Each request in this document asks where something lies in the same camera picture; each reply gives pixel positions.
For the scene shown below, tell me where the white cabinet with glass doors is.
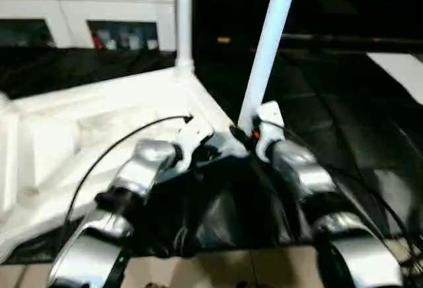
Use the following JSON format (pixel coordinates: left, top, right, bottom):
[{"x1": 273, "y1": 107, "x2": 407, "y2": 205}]
[{"x1": 0, "y1": 0, "x2": 176, "y2": 51}]

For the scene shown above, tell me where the white plastic table leg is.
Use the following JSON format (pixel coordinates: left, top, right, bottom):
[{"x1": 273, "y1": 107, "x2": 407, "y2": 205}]
[
  {"x1": 237, "y1": 0, "x2": 301, "y2": 131},
  {"x1": 174, "y1": 0, "x2": 196, "y2": 71}
]

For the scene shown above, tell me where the black plastic mat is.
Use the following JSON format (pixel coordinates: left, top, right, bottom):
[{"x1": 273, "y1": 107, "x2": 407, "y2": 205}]
[{"x1": 0, "y1": 45, "x2": 423, "y2": 264}]

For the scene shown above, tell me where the white flat board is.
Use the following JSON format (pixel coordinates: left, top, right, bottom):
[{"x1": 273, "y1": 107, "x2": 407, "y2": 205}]
[{"x1": 366, "y1": 52, "x2": 423, "y2": 103}]

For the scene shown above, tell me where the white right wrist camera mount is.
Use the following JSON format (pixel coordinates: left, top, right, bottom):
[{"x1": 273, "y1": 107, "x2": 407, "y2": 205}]
[{"x1": 254, "y1": 100, "x2": 288, "y2": 162}]

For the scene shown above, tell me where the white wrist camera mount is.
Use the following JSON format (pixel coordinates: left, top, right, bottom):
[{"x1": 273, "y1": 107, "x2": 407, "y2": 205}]
[
  {"x1": 177, "y1": 119, "x2": 216, "y2": 170},
  {"x1": 254, "y1": 100, "x2": 288, "y2": 162}
]

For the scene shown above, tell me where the black floor cable bundle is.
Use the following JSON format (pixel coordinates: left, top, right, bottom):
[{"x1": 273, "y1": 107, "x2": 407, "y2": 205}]
[{"x1": 396, "y1": 228, "x2": 423, "y2": 271}]

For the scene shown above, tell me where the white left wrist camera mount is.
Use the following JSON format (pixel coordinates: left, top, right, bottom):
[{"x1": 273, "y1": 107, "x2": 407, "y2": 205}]
[{"x1": 177, "y1": 119, "x2": 216, "y2": 170}]

